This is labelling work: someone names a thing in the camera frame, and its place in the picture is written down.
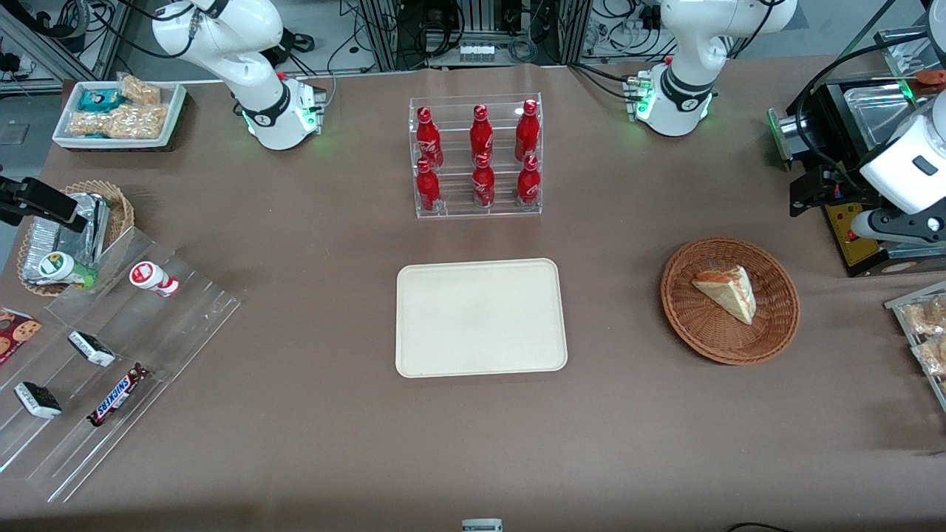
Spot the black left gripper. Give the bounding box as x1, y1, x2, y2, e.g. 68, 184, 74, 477
789, 164, 882, 218

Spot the brown round wicker basket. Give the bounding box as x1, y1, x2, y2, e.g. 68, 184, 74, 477
661, 236, 801, 366

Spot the chocolate chip cookie packet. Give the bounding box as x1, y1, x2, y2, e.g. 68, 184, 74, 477
0, 307, 44, 367

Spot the black white snack bar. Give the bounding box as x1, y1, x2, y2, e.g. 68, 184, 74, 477
67, 330, 118, 368
13, 381, 64, 420

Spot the small light wicker basket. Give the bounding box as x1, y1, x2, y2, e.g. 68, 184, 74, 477
16, 180, 136, 297

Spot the small rice cracker packet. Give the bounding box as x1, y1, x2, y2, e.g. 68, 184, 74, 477
118, 74, 163, 106

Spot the black machine with steel tray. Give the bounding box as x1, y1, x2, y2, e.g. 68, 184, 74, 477
769, 74, 946, 279

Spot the silver foil packet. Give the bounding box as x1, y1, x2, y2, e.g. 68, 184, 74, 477
21, 192, 112, 286

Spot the red white yogurt bottle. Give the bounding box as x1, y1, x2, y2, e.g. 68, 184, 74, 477
129, 261, 180, 299

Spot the teal snack packet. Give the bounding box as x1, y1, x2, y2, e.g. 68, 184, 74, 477
77, 89, 123, 113

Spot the green white drink bottle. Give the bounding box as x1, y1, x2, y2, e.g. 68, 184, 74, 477
37, 251, 99, 290

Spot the clear acrylic stepped display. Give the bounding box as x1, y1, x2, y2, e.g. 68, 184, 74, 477
0, 225, 243, 504

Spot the triangle sandwich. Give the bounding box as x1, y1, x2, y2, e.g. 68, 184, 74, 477
692, 265, 758, 326

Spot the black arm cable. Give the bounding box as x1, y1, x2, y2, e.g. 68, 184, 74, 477
793, 30, 933, 194

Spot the cream plastic tray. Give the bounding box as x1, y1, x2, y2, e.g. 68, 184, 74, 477
396, 258, 568, 379

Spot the Snickers chocolate bar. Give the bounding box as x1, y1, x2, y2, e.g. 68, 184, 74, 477
86, 363, 152, 428

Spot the aluminium frame rack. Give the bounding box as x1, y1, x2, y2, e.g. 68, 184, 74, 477
358, 0, 593, 72

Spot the wrapped pastry packet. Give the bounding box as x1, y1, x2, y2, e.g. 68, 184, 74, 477
913, 337, 946, 378
903, 296, 946, 338

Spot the white rectangular snack tray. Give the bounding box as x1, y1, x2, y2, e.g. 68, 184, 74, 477
52, 80, 188, 153

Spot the red cola bottle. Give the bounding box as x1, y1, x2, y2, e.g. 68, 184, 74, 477
470, 105, 494, 160
472, 153, 497, 208
415, 157, 443, 214
515, 100, 541, 162
416, 107, 444, 169
517, 155, 541, 207

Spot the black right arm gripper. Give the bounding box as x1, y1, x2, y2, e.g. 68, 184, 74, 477
0, 176, 89, 231

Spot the grey tray with pastries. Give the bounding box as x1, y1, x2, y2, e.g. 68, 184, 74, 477
884, 290, 946, 412

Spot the clear acrylic bottle rack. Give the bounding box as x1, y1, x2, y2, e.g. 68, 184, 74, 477
409, 93, 543, 219

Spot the large rice cracker packet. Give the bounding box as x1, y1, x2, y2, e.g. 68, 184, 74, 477
69, 103, 170, 140

